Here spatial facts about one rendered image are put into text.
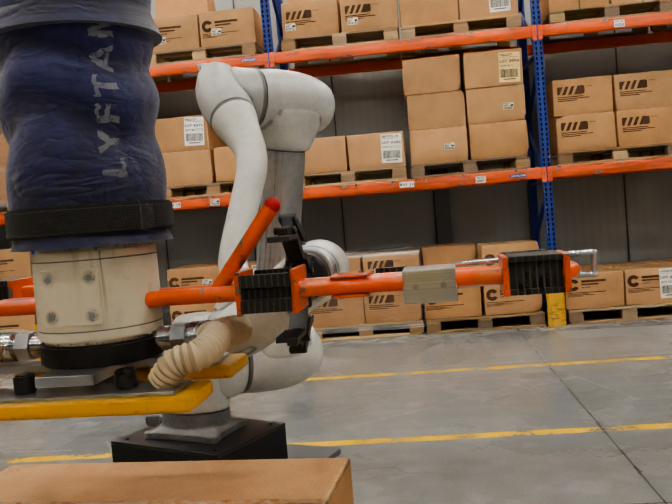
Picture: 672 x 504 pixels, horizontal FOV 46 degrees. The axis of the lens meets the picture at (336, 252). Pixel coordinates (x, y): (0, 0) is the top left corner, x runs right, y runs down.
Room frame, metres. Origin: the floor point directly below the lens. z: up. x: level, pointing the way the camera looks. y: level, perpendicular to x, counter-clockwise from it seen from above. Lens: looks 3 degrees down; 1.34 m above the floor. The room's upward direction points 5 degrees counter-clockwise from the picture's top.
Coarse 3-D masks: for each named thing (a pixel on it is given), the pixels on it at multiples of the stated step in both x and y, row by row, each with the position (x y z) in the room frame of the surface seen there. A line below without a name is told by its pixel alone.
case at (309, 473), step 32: (0, 480) 1.27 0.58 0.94; (32, 480) 1.26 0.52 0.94; (64, 480) 1.24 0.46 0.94; (96, 480) 1.23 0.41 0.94; (128, 480) 1.22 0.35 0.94; (160, 480) 1.20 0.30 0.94; (192, 480) 1.19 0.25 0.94; (224, 480) 1.18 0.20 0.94; (256, 480) 1.17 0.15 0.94; (288, 480) 1.16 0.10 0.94; (320, 480) 1.14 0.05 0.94
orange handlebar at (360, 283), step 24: (576, 264) 1.01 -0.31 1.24; (24, 288) 1.40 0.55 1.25; (168, 288) 1.12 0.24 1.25; (192, 288) 1.08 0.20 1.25; (216, 288) 1.07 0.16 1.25; (312, 288) 1.04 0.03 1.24; (336, 288) 1.04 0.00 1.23; (360, 288) 1.03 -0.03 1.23; (384, 288) 1.03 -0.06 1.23; (0, 312) 1.10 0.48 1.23; (24, 312) 1.10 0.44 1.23
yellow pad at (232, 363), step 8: (224, 360) 1.18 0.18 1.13; (232, 360) 1.17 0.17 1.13; (240, 360) 1.19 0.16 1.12; (144, 368) 1.17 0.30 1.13; (208, 368) 1.14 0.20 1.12; (216, 368) 1.14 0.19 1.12; (224, 368) 1.14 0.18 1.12; (232, 368) 1.14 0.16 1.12; (240, 368) 1.18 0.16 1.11; (144, 376) 1.15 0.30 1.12; (192, 376) 1.14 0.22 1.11; (200, 376) 1.14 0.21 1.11; (208, 376) 1.14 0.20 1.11; (216, 376) 1.14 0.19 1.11; (224, 376) 1.14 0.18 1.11; (232, 376) 1.14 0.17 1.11
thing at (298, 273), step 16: (240, 272) 1.06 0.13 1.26; (256, 272) 1.13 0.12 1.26; (272, 272) 1.12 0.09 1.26; (288, 272) 1.12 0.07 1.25; (304, 272) 1.10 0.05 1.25; (240, 288) 1.04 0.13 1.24; (256, 288) 1.04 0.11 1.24; (272, 288) 1.04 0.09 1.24; (288, 288) 1.04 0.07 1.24; (240, 304) 1.04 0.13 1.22; (256, 304) 1.03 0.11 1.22; (272, 304) 1.03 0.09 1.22; (288, 304) 1.03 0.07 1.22; (304, 304) 1.08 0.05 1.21
